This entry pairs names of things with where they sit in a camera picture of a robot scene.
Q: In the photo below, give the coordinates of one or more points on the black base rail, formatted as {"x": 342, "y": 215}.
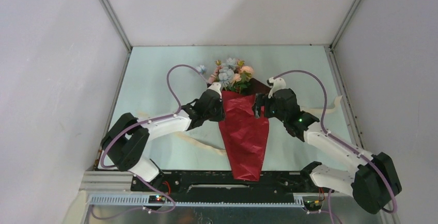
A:
{"x": 203, "y": 186}

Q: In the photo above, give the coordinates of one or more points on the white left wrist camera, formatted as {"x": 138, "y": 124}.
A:
{"x": 217, "y": 87}

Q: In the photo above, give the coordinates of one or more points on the pink rose stem with blue bud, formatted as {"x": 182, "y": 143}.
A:
{"x": 201, "y": 69}

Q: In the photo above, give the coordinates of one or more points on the circuit board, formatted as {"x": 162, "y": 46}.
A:
{"x": 313, "y": 207}
{"x": 156, "y": 199}

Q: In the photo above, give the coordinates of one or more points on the right circuit board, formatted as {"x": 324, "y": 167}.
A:
{"x": 313, "y": 207}

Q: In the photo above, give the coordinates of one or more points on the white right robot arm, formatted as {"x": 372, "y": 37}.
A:
{"x": 371, "y": 180}

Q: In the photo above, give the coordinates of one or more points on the blue flower stem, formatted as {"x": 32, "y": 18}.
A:
{"x": 227, "y": 73}

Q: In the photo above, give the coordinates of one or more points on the peach rose stem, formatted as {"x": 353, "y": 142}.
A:
{"x": 242, "y": 75}

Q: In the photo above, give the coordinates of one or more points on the red wrapping paper sheet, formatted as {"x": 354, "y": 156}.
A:
{"x": 245, "y": 137}

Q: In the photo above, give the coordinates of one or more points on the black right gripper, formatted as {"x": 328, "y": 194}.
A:
{"x": 262, "y": 100}

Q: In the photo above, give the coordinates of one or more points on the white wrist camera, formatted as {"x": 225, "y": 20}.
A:
{"x": 275, "y": 84}
{"x": 217, "y": 87}

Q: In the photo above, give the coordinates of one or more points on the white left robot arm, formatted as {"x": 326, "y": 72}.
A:
{"x": 124, "y": 143}

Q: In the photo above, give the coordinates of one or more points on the cream ribbon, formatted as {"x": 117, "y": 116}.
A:
{"x": 222, "y": 152}

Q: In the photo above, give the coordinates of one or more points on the left circuit board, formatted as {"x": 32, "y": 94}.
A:
{"x": 156, "y": 199}

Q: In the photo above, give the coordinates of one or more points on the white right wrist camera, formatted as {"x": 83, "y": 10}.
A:
{"x": 275, "y": 84}

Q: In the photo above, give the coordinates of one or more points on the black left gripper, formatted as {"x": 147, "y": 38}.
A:
{"x": 221, "y": 114}

